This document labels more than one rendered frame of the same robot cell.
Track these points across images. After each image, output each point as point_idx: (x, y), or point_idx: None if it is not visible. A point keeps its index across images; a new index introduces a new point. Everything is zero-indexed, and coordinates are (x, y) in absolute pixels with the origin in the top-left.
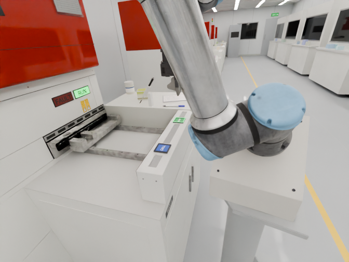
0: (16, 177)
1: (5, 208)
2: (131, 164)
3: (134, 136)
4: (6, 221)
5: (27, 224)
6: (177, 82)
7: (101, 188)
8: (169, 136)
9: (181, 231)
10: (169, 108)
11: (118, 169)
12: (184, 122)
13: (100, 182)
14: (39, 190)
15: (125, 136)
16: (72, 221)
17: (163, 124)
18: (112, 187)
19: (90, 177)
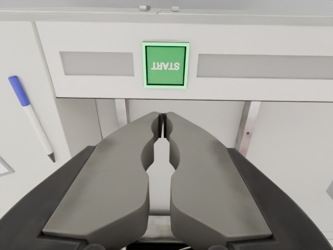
0: None
1: (318, 223)
2: (261, 131)
3: (155, 166)
4: (316, 211)
5: None
6: (281, 192)
7: (321, 150)
8: (291, 69)
9: (238, 11)
10: (65, 134)
11: (274, 148)
12: (183, 37)
13: (305, 157)
14: (309, 215)
15: (159, 183)
16: None
17: (93, 123)
18: (324, 134)
19: (292, 175)
